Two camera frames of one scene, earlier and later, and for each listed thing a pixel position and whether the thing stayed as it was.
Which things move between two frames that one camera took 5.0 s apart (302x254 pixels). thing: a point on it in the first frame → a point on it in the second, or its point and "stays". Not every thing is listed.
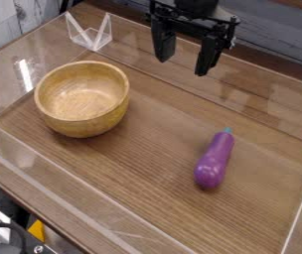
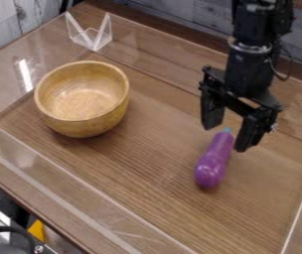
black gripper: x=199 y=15 → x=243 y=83
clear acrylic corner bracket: x=90 y=38 stays
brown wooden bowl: x=81 y=97 stays
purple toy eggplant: x=210 y=169 stays
